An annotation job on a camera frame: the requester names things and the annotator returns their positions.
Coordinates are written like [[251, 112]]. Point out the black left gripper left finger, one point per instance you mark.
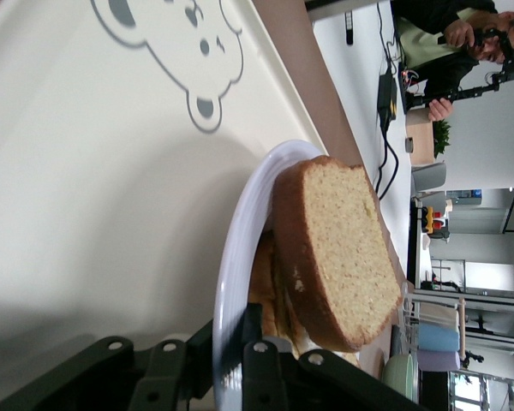
[[111, 377]]

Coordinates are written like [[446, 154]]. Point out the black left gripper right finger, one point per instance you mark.
[[274, 385]]

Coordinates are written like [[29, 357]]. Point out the white round plate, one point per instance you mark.
[[235, 257]]

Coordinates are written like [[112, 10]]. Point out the plain bread slice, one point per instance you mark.
[[347, 257]]

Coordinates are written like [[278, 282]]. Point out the person's hand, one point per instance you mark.
[[441, 109], [462, 33]]

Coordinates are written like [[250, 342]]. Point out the mint green bowl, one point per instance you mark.
[[400, 377]]

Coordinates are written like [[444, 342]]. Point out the lilac cup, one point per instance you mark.
[[437, 361]]

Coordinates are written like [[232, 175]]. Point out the light blue cup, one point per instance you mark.
[[437, 339]]

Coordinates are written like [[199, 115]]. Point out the wooden dowel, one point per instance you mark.
[[462, 329]]

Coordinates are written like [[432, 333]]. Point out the cream tray with bear print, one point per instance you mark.
[[90, 171]]

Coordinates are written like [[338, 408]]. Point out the yellow red button box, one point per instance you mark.
[[429, 218]]

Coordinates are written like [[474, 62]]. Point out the grey bin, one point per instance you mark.
[[430, 177]]

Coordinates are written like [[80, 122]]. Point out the light wooden box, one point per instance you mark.
[[422, 145]]

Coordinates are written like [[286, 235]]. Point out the green potted plant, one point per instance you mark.
[[441, 139]]

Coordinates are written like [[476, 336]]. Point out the black power brick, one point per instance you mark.
[[386, 98]]

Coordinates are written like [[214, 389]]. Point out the seated person dark jacket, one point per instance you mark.
[[437, 68]]

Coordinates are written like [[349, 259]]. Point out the black teleoperation device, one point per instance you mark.
[[475, 91]]

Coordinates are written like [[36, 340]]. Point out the black remote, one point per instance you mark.
[[349, 27]]

